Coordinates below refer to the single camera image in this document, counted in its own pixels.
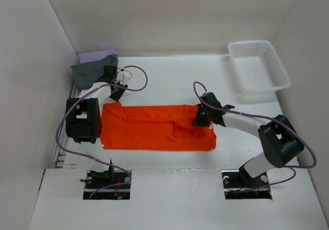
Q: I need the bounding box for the grey t-shirt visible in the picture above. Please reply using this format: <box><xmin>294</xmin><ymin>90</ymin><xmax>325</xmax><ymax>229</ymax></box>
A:
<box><xmin>71</xmin><ymin>54</ymin><xmax>118</xmax><ymax>91</ymax></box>

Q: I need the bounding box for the purple t-shirt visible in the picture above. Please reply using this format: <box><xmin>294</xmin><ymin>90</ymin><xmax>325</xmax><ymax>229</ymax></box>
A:
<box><xmin>78</xmin><ymin>49</ymin><xmax>119</xmax><ymax>63</ymax></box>

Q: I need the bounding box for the orange t-shirt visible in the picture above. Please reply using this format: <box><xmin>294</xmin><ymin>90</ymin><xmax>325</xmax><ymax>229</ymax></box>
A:
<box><xmin>100</xmin><ymin>102</ymin><xmax>216</xmax><ymax>152</ymax></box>

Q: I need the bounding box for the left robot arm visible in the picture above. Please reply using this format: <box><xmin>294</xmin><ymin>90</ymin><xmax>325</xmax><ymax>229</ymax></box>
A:
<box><xmin>62</xmin><ymin>65</ymin><xmax>133</xmax><ymax>161</ymax></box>

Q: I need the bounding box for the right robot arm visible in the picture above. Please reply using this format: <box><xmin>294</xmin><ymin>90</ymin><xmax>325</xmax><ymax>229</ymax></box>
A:
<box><xmin>193</xmin><ymin>92</ymin><xmax>304</xmax><ymax>187</ymax></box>

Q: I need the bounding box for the white plastic laundry basket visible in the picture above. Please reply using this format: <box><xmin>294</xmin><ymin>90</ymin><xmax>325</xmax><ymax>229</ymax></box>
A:
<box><xmin>228</xmin><ymin>40</ymin><xmax>291</xmax><ymax>96</ymax></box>

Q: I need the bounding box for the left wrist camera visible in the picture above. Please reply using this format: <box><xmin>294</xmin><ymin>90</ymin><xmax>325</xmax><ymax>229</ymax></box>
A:
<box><xmin>116</xmin><ymin>70</ymin><xmax>133</xmax><ymax>85</ymax></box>

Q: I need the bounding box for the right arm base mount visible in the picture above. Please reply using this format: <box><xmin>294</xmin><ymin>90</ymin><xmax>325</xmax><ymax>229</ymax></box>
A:
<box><xmin>222</xmin><ymin>170</ymin><xmax>272</xmax><ymax>200</ymax></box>

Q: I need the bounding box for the aluminium rail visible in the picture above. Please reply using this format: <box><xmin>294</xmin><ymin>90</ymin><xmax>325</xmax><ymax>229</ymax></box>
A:
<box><xmin>48</xmin><ymin>79</ymin><xmax>80</xmax><ymax>169</ymax></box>

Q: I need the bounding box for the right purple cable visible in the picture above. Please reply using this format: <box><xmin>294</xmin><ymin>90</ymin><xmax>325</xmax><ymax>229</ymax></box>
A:
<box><xmin>192</xmin><ymin>81</ymin><xmax>317</xmax><ymax>192</ymax></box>

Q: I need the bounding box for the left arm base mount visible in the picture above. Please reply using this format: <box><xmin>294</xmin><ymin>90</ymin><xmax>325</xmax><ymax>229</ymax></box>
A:
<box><xmin>80</xmin><ymin>166</ymin><xmax>132</xmax><ymax>201</ymax></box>

